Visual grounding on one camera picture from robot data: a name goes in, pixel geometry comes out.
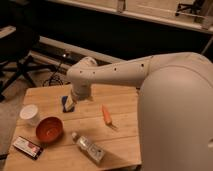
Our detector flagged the orange ceramic bowl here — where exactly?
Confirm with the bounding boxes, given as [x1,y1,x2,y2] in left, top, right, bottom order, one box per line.
[36,117,63,143]

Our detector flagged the wooden table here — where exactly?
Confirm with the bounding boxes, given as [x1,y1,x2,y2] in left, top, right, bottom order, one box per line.
[4,85,141,171]

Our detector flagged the clear plastic bottle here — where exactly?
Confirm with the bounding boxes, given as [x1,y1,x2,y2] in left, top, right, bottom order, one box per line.
[72,132,105,164]

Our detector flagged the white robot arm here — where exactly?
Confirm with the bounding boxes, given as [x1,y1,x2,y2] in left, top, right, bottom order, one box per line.
[67,52,213,171]

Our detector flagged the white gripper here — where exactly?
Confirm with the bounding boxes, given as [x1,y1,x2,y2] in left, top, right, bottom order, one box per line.
[65,84,91,112]

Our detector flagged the blue sponge block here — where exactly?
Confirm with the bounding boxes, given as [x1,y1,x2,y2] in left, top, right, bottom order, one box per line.
[61,96,75,113]

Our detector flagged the black cable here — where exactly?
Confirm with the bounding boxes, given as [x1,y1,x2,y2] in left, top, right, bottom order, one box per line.
[42,51,72,88]

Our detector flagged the black office chair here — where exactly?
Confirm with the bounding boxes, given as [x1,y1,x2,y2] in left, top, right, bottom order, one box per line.
[0,25,56,102]

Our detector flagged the orange carrot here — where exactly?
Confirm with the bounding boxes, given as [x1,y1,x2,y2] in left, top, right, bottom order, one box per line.
[102,106,116,129]

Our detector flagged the white paper cup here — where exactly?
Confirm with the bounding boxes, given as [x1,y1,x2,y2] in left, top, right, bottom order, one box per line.
[19,104,40,126]

